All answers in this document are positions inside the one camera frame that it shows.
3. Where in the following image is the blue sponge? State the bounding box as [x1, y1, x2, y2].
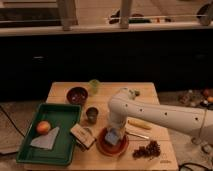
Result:
[105, 132, 119, 145]

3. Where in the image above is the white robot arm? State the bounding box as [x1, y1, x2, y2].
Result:
[108, 88, 213, 144]

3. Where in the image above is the dark red bowl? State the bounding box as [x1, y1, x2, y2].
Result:
[66, 87, 88, 106]

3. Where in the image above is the green plastic cup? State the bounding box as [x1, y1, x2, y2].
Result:
[89, 79, 100, 95]

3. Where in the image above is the dark metal cup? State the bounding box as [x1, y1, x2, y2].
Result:
[86, 107, 99, 124]

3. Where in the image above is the yellow corn cob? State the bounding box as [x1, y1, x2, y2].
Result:
[128, 119, 152, 130]

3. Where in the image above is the green plastic tray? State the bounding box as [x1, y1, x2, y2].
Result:
[16, 103, 81, 166]

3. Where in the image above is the metal spoon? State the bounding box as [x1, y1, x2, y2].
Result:
[125, 131, 150, 140]

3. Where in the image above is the wooden block box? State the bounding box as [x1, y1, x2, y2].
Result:
[70, 124, 96, 149]

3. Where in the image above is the peach fruit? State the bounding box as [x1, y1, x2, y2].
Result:
[36, 121, 51, 135]

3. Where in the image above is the bunch of dark grapes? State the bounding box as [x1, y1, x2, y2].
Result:
[132, 141, 161, 159]

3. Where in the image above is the grey folded cloth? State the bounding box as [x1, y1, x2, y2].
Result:
[30, 127, 60, 150]

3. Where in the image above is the black cable left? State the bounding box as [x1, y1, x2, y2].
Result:
[0, 105, 26, 138]

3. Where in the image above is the black cable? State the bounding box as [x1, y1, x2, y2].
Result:
[178, 162, 212, 171]
[0, 105, 26, 138]

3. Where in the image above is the black cable bottom right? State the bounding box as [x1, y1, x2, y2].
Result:
[178, 162, 212, 171]

